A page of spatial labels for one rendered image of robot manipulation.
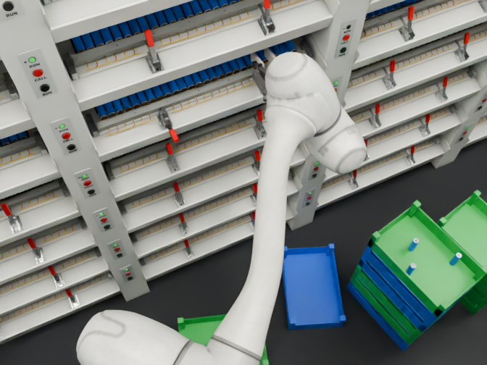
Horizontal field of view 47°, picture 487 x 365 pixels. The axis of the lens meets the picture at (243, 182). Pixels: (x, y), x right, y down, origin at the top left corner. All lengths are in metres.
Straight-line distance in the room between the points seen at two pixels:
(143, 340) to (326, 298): 1.24
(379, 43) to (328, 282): 0.99
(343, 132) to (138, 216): 0.80
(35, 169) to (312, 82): 0.69
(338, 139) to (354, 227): 1.23
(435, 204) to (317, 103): 1.50
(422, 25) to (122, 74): 0.86
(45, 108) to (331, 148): 0.58
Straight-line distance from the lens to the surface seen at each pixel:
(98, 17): 1.08
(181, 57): 1.25
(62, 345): 2.21
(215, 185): 1.75
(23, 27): 1.06
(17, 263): 1.75
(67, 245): 1.73
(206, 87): 1.41
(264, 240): 1.05
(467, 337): 2.29
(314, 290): 2.19
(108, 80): 1.23
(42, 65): 1.12
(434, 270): 1.88
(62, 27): 1.08
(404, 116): 1.99
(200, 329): 2.13
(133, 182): 1.55
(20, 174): 1.39
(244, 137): 1.61
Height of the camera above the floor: 2.05
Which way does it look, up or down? 59 degrees down
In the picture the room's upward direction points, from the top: 1 degrees clockwise
